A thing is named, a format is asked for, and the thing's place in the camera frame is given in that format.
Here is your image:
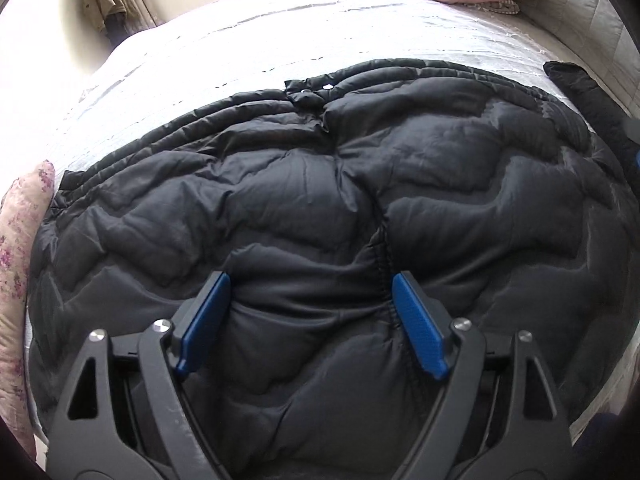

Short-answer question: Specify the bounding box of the black puffer jacket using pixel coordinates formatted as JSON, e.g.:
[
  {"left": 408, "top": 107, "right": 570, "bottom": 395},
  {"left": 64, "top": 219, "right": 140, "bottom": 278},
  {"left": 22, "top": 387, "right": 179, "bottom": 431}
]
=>
[{"left": 27, "top": 59, "right": 628, "bottom": 480}]

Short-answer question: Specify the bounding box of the grey quilted headboard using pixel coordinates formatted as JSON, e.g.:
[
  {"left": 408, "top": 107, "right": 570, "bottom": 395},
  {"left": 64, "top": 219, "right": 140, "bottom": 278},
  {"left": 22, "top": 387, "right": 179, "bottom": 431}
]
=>
[{"left": 520, "top": 0, "right": 632, "bottom": 111}]

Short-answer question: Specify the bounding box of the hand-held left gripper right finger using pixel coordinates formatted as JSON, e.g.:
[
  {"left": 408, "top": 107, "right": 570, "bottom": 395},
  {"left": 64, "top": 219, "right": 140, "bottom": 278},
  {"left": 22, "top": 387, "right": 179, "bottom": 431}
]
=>
[{"left": 392, "top": 271, "right": 573, "bottom": 480}]

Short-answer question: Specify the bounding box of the hanging dark garment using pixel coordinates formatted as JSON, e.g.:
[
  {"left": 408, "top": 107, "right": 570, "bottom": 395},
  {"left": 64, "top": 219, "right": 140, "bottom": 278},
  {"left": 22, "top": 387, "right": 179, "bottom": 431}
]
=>
[{"left": 104, "top": 11, "right": 127, "bottom": 47}]

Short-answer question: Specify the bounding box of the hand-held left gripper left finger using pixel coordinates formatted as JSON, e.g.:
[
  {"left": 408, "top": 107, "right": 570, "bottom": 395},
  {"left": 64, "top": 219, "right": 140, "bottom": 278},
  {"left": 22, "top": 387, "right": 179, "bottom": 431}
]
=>
[{"left": 47, "top": 270, "right": 236, "bottom": 480}]

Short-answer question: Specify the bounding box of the black cloth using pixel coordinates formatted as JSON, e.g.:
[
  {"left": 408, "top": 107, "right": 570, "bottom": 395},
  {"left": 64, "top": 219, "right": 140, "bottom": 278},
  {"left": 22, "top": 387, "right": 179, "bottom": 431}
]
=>
[{"left": 544, "top": 60, "right": 640, "bottom": 147}]

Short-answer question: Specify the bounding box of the pink floral pillow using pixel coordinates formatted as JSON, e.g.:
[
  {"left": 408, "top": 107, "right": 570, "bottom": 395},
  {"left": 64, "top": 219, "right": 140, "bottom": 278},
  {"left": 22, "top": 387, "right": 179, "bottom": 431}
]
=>
[{"left": 0, "top": 160, "right": 56, "bottom": 461}]

